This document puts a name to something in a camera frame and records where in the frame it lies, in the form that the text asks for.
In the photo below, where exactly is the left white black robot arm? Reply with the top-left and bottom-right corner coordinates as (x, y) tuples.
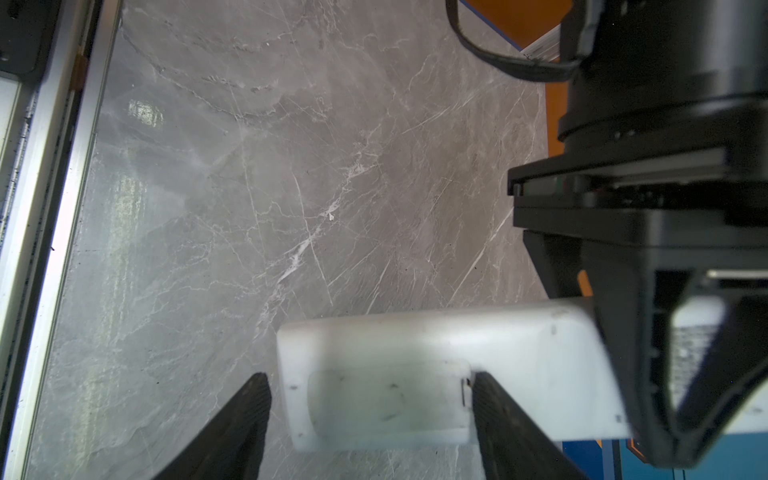
(461, 1), (767, 468)

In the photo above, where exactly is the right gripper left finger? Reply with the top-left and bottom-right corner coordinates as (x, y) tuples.
(156, 372), (272, 479)

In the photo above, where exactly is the white remote control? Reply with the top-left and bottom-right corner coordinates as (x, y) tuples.
(277, 297), (631, 452)

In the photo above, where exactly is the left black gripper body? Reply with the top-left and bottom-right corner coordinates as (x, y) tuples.
(507, 147), (767, 248)

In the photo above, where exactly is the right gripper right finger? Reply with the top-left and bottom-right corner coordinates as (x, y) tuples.
(472, 372), (586, 480)

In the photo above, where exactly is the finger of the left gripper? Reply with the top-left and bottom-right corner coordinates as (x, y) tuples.
(581, 242), (767, 468)
(523, 230), (582, 299)

